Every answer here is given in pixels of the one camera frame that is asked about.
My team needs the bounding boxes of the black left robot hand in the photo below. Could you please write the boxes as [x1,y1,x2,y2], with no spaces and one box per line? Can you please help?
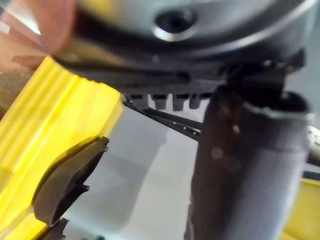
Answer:
[56,0,320,240]

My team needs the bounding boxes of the yellow shelf rack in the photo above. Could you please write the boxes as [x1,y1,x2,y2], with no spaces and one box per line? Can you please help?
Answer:
[0,55,204,240]

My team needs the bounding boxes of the plain cardboard box with handhole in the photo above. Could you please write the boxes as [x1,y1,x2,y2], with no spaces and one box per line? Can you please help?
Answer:
[0,0,77,71]

